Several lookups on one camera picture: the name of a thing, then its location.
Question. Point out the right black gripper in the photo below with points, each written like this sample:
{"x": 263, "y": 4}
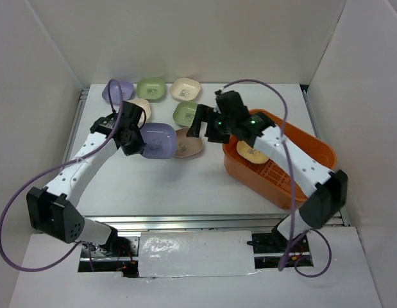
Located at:
{"x": 206, "y": 113}

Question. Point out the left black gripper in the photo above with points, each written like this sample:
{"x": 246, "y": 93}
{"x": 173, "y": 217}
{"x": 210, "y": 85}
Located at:
{"x": 138, "y": 147}

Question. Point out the purple plate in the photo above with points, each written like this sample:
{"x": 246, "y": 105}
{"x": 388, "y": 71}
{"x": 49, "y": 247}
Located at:
{"x": 160, "y": 140}
{"x": 127, "y": 91}

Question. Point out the yellow plate front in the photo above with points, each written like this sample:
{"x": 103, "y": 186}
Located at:
{"x": 251, "y": 154}

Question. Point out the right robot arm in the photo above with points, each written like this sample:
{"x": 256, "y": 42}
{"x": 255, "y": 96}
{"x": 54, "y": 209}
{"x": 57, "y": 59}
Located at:
{"x": 325, "y": 189}

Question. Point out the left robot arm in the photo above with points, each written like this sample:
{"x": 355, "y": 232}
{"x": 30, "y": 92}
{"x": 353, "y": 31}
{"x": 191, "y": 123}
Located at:
{"x": 53, "y": 208}

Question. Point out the orange plastic bin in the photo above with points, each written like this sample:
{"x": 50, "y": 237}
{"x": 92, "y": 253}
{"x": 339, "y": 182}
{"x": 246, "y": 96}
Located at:
{"x": 271, "y": 181}

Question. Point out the green plate middle right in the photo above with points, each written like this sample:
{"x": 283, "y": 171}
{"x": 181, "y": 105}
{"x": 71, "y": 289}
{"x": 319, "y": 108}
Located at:
{"x": 184, "y": 113}

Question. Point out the green plate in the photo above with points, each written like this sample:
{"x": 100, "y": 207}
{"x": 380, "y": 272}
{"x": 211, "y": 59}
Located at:
{"x": 184, "y": 113}
{"x": 151, "y": 89}

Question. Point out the cream plate back right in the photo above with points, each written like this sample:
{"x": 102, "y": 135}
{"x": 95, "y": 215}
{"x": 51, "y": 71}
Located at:
{"x": 185, "y": 89}

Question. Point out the cream plate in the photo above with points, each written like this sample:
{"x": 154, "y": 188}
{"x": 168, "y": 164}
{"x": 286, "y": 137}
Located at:
{"x": 143, "y": 103}
{"x": 185, "y": 89}

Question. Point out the cream plate middle left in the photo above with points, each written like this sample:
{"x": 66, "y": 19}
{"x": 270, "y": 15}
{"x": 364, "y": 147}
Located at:
{"x": 143, "y": 103}

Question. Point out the brown plate centre right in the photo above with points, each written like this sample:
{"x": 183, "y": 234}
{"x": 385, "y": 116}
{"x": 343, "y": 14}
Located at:
{"x": 187, "y": 146}

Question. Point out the green plate back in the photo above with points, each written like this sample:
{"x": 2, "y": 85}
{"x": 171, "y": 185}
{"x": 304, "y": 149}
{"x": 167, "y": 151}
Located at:
{"x": 151, "y": 89}

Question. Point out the white foil cover sheet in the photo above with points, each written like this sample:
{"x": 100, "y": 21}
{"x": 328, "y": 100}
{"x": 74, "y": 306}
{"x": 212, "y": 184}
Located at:
{"x": 195, "y": 254}

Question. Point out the aluminium rail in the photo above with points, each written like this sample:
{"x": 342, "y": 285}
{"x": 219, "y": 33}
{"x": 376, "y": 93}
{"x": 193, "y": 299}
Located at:
{"x": 190, "y": 222}

